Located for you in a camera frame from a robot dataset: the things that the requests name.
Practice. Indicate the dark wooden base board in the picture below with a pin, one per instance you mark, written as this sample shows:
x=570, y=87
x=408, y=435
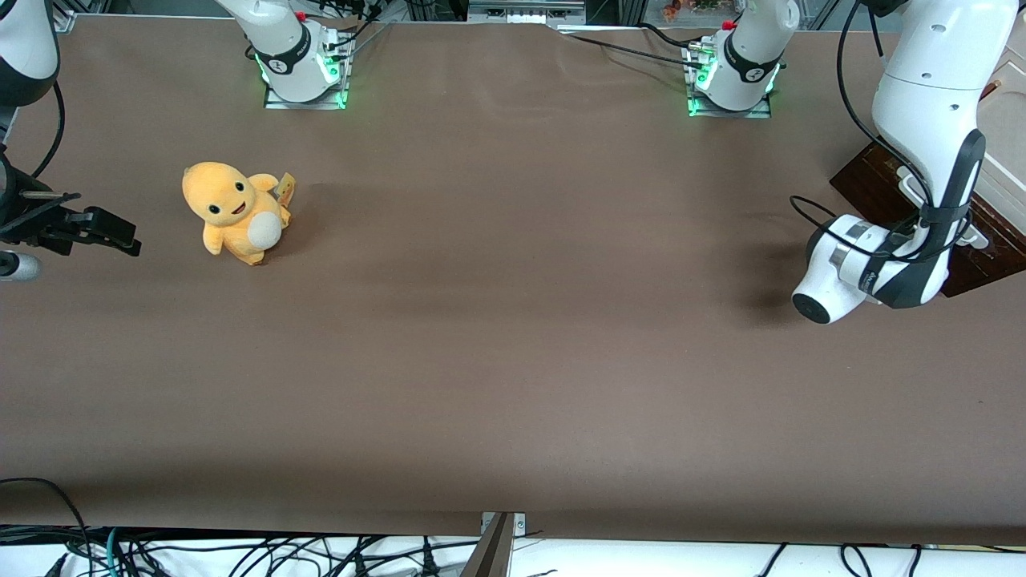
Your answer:
x=866, y=180

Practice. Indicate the grey background device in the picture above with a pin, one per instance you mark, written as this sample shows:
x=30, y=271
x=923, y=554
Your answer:
x=525, y=10

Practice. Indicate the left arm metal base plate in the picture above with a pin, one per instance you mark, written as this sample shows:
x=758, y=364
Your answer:
x=729, y=112

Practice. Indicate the grey camera mount bar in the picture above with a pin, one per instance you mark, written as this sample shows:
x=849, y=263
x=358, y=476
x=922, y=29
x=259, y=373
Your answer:
x=493, y=553

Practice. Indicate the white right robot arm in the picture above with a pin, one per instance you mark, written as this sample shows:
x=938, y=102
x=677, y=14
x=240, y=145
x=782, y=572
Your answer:
x=280, y=48

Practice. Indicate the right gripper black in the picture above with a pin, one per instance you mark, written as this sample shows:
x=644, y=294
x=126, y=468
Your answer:
x=18, y=218

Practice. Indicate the brown table cover sheet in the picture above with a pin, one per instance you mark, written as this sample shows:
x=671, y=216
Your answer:
x=513, y=320

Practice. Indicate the orange plush toy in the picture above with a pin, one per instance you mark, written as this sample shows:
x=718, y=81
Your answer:
x=232, y=208

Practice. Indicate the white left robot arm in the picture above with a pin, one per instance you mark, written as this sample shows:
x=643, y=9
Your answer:
x=930, y=80

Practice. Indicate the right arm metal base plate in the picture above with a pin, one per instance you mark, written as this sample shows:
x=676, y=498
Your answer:
x=304, y=104

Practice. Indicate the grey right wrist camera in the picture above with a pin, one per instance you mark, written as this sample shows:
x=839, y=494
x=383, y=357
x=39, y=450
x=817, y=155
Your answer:
x=18, y=266

